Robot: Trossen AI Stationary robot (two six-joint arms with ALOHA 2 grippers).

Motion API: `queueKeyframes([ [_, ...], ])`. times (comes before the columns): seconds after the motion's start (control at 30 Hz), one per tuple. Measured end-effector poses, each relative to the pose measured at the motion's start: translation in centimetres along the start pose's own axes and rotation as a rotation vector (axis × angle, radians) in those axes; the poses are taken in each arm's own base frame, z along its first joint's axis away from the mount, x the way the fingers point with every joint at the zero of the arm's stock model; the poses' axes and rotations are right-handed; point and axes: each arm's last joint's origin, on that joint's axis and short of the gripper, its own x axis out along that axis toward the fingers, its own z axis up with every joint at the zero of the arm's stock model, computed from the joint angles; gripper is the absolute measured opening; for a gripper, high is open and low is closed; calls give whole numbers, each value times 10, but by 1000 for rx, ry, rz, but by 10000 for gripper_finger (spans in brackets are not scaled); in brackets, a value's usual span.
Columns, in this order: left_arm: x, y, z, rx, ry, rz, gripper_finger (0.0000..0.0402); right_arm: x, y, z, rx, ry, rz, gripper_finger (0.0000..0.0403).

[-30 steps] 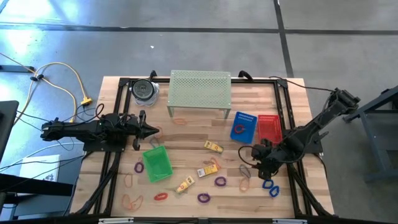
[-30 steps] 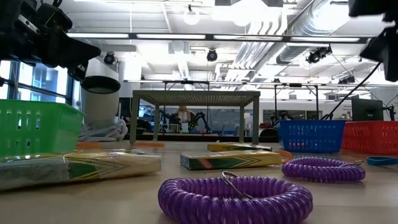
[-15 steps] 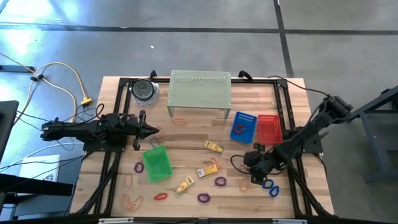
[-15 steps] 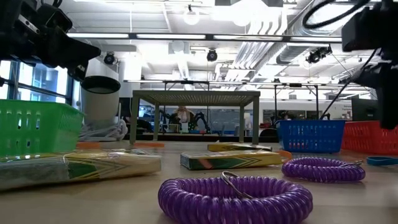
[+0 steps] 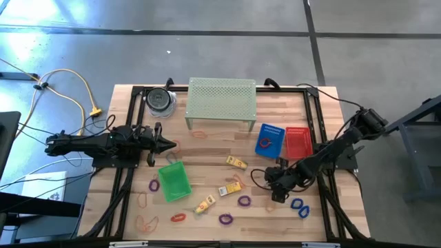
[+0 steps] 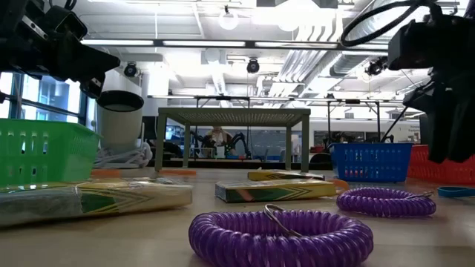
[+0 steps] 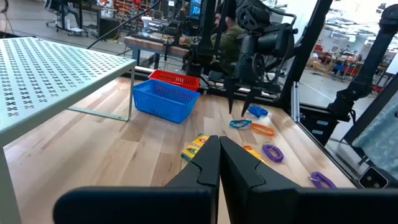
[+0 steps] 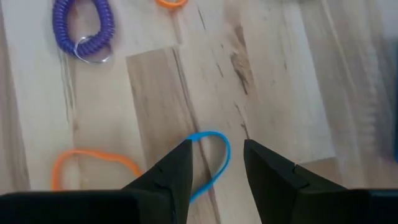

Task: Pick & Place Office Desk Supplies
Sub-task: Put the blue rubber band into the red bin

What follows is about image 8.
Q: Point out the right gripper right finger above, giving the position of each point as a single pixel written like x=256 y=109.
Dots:
x=280 y=193

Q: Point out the purple coil wristband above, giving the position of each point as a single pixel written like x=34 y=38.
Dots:
x=59 y=28

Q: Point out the orange rubber band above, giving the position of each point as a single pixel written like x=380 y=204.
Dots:
x=171 y=5
x=93 y=153

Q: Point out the blue rubber band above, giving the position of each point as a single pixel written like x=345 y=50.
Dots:
x=208 y=133

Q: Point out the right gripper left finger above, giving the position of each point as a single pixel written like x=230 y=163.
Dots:
x=174 y=180

